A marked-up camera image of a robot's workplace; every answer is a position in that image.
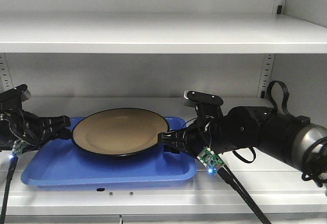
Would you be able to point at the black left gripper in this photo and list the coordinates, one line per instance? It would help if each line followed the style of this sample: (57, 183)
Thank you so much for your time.
(22, 126)

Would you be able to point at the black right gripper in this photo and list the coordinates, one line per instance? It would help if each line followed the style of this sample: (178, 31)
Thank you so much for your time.
(206, 130)

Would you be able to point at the blue plastic tray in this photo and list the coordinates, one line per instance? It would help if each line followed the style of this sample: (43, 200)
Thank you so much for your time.
(61, 164)

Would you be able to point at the beige plate with black rim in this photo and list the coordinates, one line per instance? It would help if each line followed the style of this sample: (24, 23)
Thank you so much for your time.
(118, 132)

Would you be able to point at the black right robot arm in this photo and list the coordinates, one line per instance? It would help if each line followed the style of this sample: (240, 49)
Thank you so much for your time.
(293, 140)

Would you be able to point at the white cabinet shelf upper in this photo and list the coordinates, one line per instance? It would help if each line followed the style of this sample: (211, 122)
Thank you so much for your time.
(137, 33)

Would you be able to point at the left green circuit board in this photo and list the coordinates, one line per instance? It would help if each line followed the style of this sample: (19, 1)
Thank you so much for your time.
(17, 148)

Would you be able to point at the green circuit board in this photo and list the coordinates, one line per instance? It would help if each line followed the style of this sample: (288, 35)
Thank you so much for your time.
(210, 160)
(17, 148)

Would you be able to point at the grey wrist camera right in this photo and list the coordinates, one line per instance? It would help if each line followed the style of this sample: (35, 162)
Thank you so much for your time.
(199, 97)

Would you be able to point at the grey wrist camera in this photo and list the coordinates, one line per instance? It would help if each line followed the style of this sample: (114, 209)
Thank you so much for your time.
(199, 97)
(20, 92)

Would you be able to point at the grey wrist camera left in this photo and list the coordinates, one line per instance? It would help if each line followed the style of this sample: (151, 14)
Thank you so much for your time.
(20, 92)

